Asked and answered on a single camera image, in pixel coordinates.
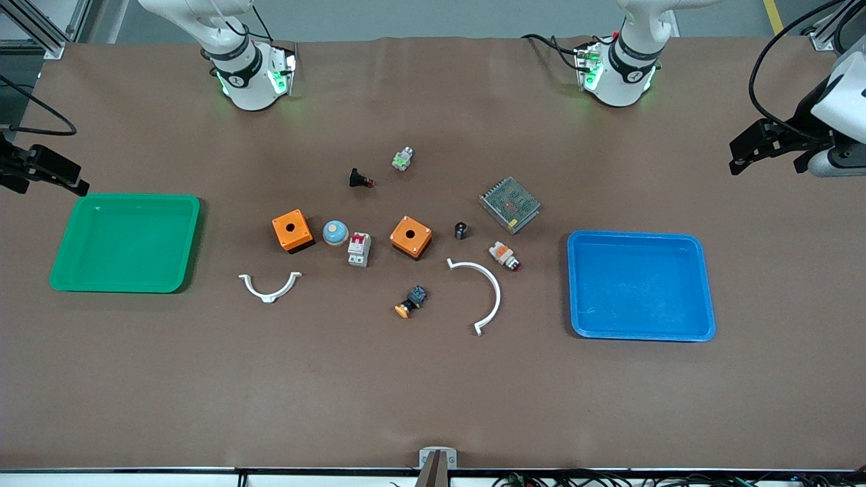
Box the white red circuit breaker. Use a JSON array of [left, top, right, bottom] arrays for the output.
[[347, 232, 372, 269]]

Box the green plastic tray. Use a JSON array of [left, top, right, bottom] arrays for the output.
[[49, 193, 202, 294]]

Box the blue plastic tray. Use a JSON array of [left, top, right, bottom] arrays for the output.
[[567, 230, 716, 342]]

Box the metal mesh power supply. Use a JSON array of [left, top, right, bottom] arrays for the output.
[[479, 177, 541, 235]]

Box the white orange red indicator light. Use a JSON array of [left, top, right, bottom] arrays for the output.
[[488, 241, 522, 273]]

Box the black push-button with yellow cap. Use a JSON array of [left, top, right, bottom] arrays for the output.
[[394, 285, 428, 319]]

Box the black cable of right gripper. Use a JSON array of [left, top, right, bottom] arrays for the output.
[[0, 74, 77, 137]]

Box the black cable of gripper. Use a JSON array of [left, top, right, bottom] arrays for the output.
[[748, 0, 848, 139], [0, 74, 77, 137]]

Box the aluminium frame profile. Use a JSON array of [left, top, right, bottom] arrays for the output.
[[0, 0, 92, 60], [805, 0, 866, 52]]

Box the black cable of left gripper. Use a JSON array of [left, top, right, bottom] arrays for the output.
[[748, 0, 848, 139]]

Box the black cable at left arm base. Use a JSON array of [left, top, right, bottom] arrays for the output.
[[521, 32, 591, 72]]

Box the black cable at arm base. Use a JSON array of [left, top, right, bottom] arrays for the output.
[[230, 0, 275, 43], [521, 32, 591, 72]]

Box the orange push-button enclosure box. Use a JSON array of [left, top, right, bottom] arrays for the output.
[[272, 209, 315, 254], [390, 216, 433, 261]]

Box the small white curved bracket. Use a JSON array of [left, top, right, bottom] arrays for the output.
[[238, 271, 302, 304]]

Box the black cable at right arm base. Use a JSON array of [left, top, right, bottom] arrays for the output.
[[230, 0, 275, 43]]

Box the large white curved bracket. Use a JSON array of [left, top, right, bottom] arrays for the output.
[[447, 258, 503, 336]]

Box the grey metal camera mount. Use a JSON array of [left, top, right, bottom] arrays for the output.
[[419, 447, 458, 487]]

